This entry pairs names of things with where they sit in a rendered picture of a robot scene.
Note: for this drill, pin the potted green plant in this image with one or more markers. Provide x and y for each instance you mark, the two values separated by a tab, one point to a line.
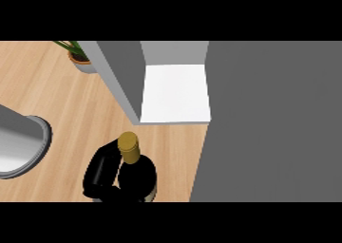
80	60

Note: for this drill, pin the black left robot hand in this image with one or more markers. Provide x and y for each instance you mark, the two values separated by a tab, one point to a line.
98	172

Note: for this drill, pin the grey metal round container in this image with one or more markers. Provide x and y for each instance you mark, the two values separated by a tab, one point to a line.
15	142

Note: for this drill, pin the dark grey cabinet door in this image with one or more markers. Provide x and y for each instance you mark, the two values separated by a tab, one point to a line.
277	126

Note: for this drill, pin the black wine bottle gold cap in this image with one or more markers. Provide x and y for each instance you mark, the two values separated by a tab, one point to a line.
138	177

